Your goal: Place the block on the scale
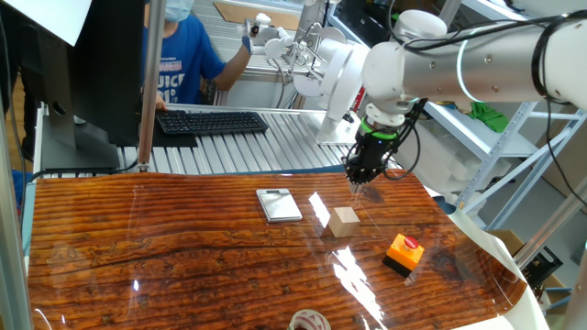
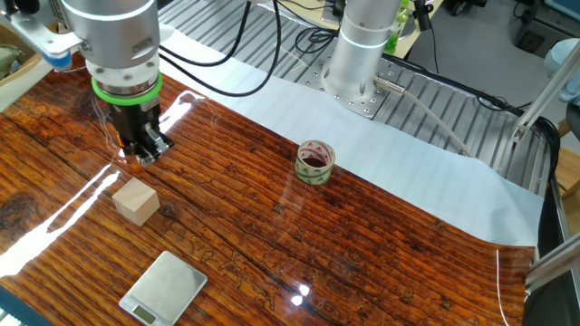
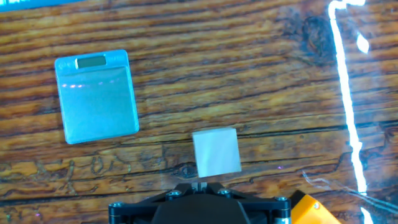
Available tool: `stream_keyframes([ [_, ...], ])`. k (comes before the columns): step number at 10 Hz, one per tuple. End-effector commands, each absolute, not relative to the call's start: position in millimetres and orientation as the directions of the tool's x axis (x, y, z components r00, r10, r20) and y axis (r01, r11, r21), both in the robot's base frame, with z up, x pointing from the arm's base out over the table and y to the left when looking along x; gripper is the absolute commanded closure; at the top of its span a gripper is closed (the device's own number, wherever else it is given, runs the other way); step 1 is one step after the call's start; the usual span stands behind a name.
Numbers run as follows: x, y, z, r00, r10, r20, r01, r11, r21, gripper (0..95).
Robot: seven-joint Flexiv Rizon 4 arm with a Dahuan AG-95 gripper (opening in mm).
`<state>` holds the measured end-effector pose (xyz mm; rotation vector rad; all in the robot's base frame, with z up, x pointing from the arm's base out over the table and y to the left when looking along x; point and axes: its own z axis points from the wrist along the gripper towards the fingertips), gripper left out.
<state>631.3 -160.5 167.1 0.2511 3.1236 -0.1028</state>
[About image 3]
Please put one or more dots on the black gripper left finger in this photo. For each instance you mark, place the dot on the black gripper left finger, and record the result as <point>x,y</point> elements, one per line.
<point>133,210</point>

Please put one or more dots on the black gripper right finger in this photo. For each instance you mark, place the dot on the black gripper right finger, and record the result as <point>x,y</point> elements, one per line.
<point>264,208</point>

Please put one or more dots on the light wooden block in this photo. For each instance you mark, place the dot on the light wooden block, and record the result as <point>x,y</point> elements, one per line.
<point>216,152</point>

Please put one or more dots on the silver digital pocket scale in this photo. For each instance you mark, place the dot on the silver digital pocket scale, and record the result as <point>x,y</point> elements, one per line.
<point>96,102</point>

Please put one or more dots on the orange emergency stop button box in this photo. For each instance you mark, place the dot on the orange emergency stop button box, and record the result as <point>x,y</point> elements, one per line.
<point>311,211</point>

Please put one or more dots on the wood grain vinyl mat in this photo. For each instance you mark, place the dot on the wood grain vinyl mat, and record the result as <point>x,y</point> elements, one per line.
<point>248,93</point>

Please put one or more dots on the blue foam mat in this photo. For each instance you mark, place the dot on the blue foam mat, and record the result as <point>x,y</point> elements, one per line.
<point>31,4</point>

